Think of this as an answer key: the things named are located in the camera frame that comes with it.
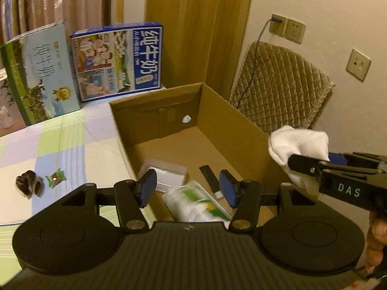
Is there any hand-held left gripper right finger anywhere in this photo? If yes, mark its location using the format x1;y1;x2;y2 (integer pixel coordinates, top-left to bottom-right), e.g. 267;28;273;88
219;169;316;233

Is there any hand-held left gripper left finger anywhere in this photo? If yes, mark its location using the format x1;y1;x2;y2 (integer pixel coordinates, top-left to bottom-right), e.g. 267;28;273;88
59;168;158;233

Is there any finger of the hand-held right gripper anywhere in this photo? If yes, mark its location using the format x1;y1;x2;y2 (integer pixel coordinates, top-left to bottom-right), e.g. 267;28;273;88
287;154;325;177
328;152;387;171

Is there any white cloth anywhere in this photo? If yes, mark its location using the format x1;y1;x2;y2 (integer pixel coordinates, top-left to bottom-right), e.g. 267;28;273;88
268;126;331;200

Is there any black silver lighter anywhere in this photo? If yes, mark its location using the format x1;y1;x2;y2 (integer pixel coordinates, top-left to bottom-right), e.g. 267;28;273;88
199;165;224;200

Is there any clear plastic box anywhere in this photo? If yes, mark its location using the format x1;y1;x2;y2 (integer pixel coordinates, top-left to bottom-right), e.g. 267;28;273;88
137;158;186;194

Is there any green paper box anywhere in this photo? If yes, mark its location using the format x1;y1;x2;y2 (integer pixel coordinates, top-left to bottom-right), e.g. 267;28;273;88
162;181;233;222

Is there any brown cardboard box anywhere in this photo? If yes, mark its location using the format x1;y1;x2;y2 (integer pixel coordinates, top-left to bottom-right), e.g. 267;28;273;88
109;81;291;221

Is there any person's right hand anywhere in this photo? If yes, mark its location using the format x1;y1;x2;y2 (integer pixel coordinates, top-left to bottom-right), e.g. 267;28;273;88
364;211;387;275

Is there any quilted olive chair cushion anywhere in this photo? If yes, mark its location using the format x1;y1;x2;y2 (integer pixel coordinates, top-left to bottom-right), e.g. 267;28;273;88
229;40;335;135

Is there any small green candy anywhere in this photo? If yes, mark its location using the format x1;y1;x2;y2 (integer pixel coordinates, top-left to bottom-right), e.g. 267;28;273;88
45;169;67;188

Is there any dark brown wrapped snack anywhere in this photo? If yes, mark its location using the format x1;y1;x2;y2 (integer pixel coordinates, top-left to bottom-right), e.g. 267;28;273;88
15;171;44;200

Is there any blue milk carton box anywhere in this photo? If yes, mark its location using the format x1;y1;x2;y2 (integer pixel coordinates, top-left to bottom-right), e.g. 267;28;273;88
70;21;164;102

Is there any green milk carton box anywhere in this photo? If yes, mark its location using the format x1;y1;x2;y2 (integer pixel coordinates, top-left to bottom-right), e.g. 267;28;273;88
0;21;82;126

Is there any white humidifier box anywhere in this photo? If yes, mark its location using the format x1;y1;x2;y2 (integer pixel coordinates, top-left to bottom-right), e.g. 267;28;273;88
0;69;28;138

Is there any wooden door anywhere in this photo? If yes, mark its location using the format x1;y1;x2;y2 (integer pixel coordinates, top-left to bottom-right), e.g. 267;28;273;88
145;0;256;102

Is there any beige curtain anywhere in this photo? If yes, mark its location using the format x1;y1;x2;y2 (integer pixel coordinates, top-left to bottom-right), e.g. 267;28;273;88
0;0;112;44

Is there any beige wall socket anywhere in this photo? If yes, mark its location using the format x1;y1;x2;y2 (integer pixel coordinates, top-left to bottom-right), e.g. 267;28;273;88
284;19;306;44
346;48;372;82

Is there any thin dark cable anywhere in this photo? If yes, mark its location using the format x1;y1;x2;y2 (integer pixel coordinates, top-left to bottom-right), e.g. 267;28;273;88
237;18;277;109

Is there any wall socket with plug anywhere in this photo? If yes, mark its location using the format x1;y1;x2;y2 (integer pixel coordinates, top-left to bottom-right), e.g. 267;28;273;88
270;14;288;37

